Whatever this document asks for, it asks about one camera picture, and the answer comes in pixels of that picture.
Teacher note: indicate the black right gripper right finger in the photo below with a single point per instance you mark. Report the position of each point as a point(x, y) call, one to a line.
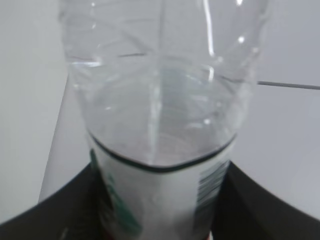
point(246, 211)

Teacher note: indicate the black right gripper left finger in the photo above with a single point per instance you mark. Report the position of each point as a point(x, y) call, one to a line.
point(69, 214)

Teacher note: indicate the clear Nongfu Spring water bottle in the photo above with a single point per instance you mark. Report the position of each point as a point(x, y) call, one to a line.
point(163, 88)

